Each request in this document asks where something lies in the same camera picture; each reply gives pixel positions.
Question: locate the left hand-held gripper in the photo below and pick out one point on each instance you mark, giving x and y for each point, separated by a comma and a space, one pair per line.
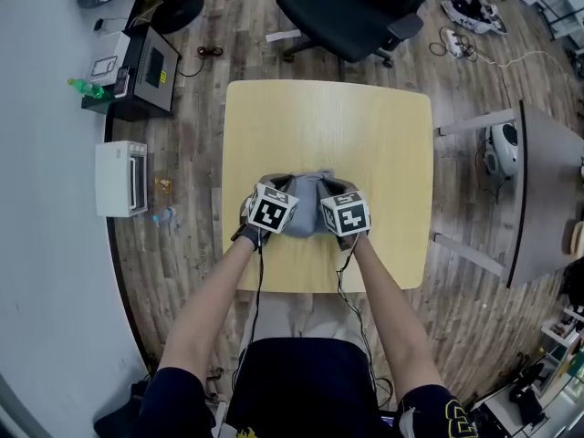
271, 210

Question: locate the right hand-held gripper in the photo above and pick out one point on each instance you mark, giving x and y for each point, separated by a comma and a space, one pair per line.
347, 215

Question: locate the grey shorts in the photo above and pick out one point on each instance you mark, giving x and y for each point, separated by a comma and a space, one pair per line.
305, 212

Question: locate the person's right forearm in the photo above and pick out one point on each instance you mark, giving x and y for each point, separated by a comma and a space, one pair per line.
392, 317

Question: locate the person's left forearm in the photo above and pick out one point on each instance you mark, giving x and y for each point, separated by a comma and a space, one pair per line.
205, 308

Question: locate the black wristwatch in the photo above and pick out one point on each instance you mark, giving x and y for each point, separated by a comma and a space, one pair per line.
246, 235

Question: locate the yellow square table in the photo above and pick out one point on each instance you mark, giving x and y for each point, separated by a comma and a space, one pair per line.
328, 121

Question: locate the yellow snack wrapper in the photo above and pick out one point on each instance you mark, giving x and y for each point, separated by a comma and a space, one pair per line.
163, 183

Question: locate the clear water bottle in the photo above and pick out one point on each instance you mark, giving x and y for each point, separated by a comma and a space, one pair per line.
164, 215

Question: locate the person's beige trousers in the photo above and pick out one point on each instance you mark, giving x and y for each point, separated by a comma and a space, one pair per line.
283, 317

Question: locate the white paper strip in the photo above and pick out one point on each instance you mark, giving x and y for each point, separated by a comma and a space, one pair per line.
282, 36

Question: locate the white toaster oven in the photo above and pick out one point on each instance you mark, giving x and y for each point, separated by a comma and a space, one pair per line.
111, 178

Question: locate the white rounded device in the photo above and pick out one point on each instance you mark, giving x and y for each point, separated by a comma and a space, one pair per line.
502, 146

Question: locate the black box appliance with screen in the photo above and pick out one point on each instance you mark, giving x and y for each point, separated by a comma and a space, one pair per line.
148, 69

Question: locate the black office chair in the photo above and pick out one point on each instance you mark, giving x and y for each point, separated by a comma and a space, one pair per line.
342, 12

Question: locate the grey remote control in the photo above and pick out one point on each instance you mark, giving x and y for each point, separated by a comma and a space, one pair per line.
122, 81

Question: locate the white power strip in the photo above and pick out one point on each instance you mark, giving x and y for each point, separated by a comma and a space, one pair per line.
451, 41

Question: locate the black round table base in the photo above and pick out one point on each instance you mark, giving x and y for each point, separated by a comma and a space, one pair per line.
178, 12

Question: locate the person's navy shirt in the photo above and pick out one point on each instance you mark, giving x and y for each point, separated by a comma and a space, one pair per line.
301, 390

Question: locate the dark grey desk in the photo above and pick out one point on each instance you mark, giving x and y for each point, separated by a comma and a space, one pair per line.
547, 190

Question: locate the green plastic bottle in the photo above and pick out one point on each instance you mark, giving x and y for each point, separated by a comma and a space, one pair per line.
86, 88

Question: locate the white cardboard box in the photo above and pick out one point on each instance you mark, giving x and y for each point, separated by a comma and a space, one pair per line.
109, 46

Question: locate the white and black bag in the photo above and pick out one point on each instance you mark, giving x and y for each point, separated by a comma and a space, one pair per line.
472, 14

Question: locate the black power adapter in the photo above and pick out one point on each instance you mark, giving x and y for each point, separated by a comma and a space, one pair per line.
98, 24

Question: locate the beige stacked rolls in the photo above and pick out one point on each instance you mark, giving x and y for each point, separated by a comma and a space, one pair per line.
577, 237

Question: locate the black armchair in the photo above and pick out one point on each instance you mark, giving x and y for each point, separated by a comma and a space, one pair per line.
118, 418

